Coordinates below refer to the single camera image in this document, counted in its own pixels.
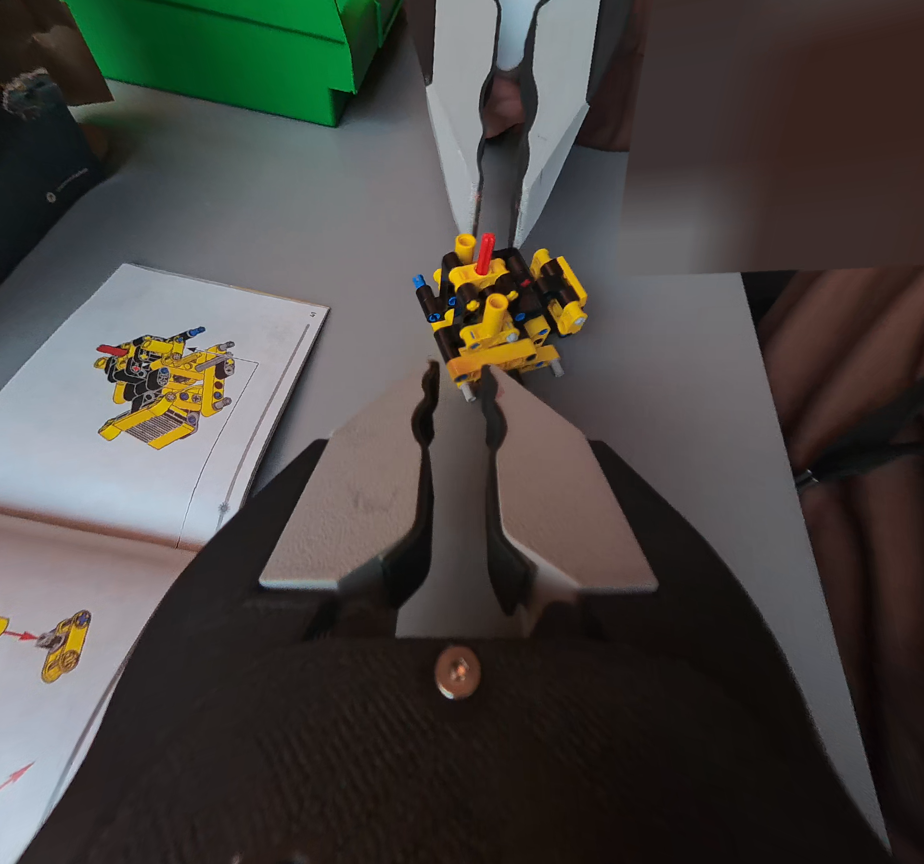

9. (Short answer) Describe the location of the person's brown clothing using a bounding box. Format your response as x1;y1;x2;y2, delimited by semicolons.
744;268;924;843

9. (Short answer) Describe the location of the person's right hand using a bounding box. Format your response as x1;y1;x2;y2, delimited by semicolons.
485;73;531;139

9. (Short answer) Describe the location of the black bag strap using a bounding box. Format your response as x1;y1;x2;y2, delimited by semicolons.
794;416;924;490

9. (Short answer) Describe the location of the lego instruction booklet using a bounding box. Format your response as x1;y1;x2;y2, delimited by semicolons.
0;262;331;851

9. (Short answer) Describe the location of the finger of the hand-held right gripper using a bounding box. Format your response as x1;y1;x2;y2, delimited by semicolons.
424;0;502;235
514;0;602;244

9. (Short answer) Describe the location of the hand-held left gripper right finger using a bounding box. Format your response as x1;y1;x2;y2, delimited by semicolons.
480;366;659;616

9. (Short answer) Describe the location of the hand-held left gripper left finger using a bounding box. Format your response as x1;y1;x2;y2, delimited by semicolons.
258;359;441;608

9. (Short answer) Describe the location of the yellow black lego model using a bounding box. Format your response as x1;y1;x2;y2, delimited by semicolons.
413;232;589;403

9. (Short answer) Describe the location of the green storage box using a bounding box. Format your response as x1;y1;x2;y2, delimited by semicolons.
25;0;405;127

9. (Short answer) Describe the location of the black lego set box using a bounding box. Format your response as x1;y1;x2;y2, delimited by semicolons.
0;0;116;280

